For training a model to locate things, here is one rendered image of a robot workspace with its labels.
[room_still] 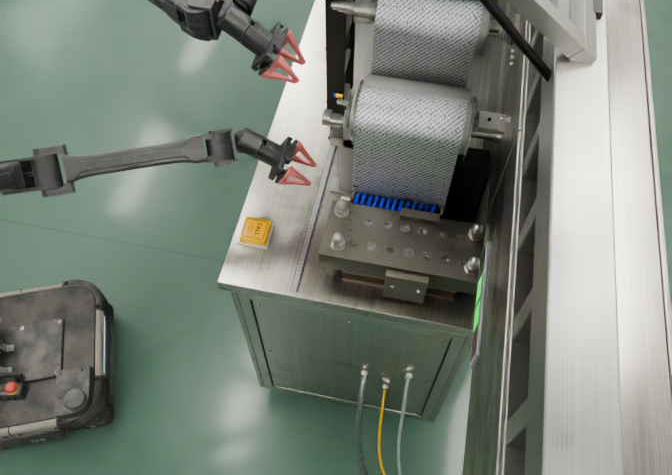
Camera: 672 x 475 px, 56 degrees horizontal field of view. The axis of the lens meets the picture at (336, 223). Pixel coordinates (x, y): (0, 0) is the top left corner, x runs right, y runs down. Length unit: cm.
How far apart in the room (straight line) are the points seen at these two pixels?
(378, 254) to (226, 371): 116
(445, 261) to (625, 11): 67
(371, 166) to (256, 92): 184
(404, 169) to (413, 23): 33
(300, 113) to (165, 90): 153
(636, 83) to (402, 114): 46
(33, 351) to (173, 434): 57
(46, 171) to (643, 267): 119
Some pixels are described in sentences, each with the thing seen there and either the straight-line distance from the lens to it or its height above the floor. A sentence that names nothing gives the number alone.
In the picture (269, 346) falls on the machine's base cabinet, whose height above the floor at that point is 51.
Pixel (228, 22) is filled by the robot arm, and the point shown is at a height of 147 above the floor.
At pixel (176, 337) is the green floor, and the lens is 259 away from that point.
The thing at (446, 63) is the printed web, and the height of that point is 127.
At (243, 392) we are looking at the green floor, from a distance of 247.
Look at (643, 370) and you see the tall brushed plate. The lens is 104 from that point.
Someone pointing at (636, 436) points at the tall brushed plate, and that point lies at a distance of 100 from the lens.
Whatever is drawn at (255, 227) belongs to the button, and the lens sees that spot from 167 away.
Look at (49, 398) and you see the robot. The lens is 238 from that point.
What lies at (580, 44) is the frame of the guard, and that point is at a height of 169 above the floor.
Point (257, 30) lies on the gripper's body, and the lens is 137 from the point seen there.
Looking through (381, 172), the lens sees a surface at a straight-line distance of 152.
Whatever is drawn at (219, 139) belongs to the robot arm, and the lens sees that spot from 151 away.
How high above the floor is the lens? 233
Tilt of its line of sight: 57 degrees down
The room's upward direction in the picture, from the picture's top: straight up
